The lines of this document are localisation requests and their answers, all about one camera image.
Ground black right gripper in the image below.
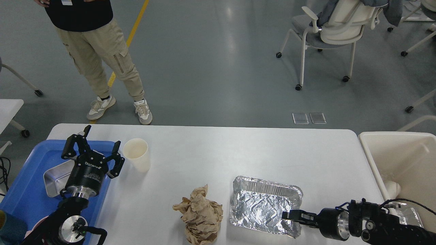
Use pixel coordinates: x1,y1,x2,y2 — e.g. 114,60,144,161
282,208,351,241

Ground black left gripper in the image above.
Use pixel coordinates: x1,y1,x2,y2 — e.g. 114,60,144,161
61,125,125,197

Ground white paper cup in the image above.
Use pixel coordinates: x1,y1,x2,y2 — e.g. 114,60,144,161
122,138,151,173

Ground square steel tray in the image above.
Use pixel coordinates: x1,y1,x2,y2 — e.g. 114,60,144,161
43,160,75,198

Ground aluminium foil container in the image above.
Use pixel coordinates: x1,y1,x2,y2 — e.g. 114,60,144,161
229,176,303,238

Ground brown paper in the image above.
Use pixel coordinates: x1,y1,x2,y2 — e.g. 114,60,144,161
172,185,224,245

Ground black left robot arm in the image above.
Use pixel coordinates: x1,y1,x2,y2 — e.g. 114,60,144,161
21,125,125,245

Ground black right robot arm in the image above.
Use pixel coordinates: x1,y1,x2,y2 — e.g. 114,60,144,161
282,199,436,245

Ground chair base at left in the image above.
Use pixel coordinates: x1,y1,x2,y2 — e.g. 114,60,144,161
0,57,44,97

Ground blue plastic tray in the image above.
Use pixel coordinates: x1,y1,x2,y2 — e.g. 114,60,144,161
1,140,115,245

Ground white side table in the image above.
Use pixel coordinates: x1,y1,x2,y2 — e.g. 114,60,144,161
0,99,30,137

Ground clear floor socket cover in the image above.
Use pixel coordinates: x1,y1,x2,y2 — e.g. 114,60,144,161
292,113,327,125

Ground beige plastic bin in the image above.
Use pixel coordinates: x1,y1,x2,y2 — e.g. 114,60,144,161
358,132,436,232

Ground teal cup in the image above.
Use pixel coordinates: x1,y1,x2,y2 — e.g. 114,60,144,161
0,210,28,245

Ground person in beige trousers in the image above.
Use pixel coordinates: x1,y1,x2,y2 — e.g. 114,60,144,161
36,0,153,125

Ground chair legs at right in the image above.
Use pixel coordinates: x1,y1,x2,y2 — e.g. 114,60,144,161
387,0,436,132

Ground white office chair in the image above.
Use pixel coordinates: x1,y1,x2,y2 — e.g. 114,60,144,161
276,0,388,91

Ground grey jacket on chair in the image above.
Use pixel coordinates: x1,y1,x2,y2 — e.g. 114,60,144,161
317,0,403,27

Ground black cable at left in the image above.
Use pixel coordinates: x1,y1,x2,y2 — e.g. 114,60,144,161
0,157,11,196

